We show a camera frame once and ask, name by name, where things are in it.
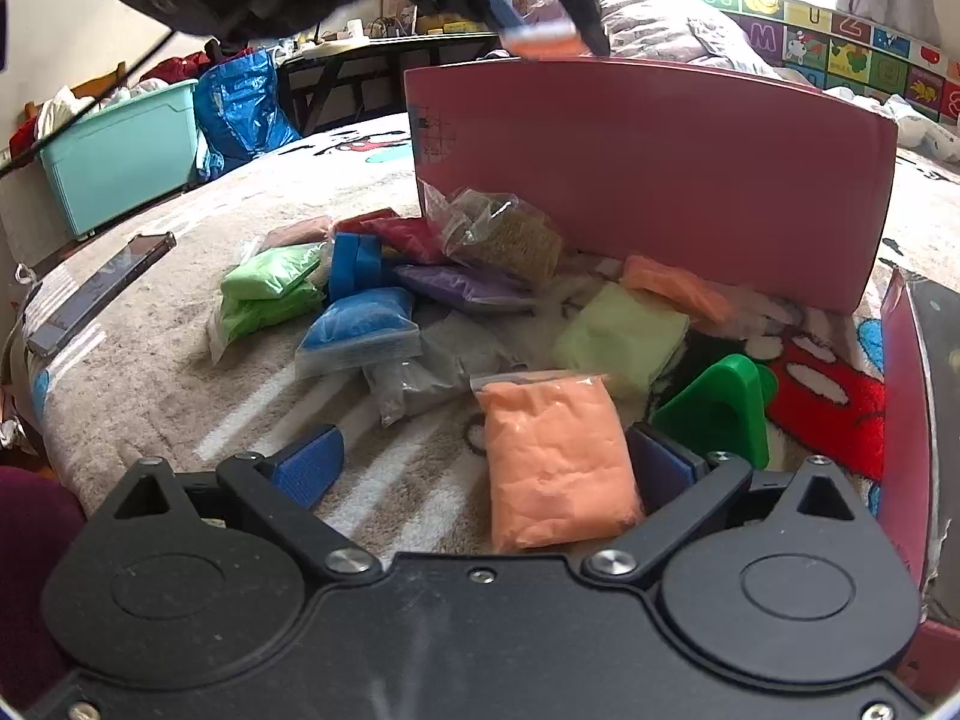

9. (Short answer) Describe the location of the blue plastic mould block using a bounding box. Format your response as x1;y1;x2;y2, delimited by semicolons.
327;232;397;302

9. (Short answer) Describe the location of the small orange sand bag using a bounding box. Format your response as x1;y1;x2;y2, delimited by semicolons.
620;255;736;323

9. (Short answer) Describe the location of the purple sand bag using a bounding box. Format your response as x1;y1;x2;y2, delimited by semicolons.
394;265;537;314

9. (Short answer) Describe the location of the teal plastic storage bin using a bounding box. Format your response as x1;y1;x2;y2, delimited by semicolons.
41;80;199;238

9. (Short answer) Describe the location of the green sand bag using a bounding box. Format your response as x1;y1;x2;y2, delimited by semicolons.
206;281;324;364
220;242;324;301

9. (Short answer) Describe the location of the smartphone in dark case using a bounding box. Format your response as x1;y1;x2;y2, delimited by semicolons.
26;232;176;359

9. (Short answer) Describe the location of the blue plastic shopping bag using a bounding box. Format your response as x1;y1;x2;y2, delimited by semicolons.
194;50;301;182

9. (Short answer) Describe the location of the colourful alphabet foam mat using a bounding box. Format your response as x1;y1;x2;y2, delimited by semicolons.
703;0;958;127

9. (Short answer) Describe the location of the bright red sand bag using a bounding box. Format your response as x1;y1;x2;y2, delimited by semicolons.
332;208;397;234

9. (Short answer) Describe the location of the upper green sand bag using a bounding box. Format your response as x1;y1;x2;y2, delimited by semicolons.
220;242;324;301

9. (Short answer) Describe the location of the lilac quilt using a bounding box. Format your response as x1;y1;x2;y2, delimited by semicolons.
599;0;779;80

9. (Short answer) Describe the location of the dark red sand bag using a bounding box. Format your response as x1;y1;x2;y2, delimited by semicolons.
366;216;448;265

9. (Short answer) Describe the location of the lower green sand bag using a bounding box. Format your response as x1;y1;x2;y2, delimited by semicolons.
206;281;324;364

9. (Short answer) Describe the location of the pink-brown sand bag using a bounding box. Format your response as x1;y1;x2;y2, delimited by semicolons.
257;216;334;252

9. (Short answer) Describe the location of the brown sand bag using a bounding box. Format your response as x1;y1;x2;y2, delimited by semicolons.
420;182;565;288

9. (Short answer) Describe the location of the Mickey Mouse bed blanket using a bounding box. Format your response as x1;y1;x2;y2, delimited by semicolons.
21;110;960;579

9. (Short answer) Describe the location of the grey sand bag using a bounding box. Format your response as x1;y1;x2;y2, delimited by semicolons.
363;312;519;427

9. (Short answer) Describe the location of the pink cardboard shoe box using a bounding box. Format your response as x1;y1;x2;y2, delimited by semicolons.
405;59;898;314

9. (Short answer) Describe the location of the dark printed box lid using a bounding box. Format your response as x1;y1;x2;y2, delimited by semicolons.
878;268;958;629

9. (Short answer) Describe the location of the pale yellow-green sand bag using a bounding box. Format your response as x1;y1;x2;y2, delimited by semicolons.
553;283;690;395

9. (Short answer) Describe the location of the dark desk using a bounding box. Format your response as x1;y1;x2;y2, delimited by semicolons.
277;32;500;137

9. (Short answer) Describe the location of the green triangular plastic mould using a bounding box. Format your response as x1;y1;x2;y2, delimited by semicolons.
649;355;778;470

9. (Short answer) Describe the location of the white crumpled cloth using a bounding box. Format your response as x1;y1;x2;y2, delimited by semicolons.
827;86;960;166

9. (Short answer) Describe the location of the orange item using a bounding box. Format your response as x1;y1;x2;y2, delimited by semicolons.
498;20;590;60

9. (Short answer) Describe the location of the large orange sand bag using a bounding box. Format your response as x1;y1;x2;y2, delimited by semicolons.
475;371;644;553

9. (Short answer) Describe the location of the blue sand bag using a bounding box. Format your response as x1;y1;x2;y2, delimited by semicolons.
295;288;421;379

